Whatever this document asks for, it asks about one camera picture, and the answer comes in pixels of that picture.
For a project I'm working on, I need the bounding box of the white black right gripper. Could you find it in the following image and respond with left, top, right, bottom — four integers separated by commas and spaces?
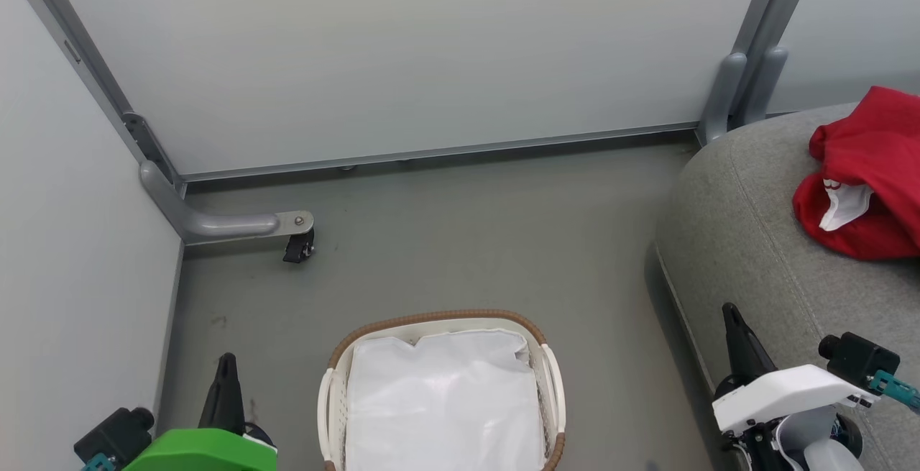
711, 303, 875, 435

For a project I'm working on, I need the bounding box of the white fabric basket liner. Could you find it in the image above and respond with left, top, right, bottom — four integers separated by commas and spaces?
344, 328, 548, 471

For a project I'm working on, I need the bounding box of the grey metal partition foot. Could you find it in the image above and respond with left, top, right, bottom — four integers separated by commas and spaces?
139, 160, 316, 245
743, 46, 789, 125
696, 52, 749, 147

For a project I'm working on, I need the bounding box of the black caster wheel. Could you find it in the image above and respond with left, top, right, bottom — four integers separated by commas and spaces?
282, 229, 316, 265

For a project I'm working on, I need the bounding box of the grey fabric sofa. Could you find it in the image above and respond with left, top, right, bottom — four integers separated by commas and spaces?
653, 101, 920, 471

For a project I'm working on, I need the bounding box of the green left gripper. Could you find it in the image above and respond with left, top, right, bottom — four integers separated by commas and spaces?
121, 352, 278, 471

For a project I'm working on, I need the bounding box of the red shirt with white trim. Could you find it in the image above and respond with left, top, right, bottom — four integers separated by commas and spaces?
792, 86, 920, 262

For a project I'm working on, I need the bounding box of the teal right camera cable plug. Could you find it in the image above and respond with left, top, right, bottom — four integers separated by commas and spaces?
868, 370, 920, 413

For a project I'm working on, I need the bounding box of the grey metal partition post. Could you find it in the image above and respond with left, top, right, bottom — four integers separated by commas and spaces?
0, 0, 186, 195
732, 0, 822, 128

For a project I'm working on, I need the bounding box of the white basket with woven rim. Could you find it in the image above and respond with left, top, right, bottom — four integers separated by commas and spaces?
318, 308, 567, 471

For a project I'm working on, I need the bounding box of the grey metal partition bottom rail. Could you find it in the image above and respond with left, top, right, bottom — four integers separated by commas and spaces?
178, 122, 699, 183

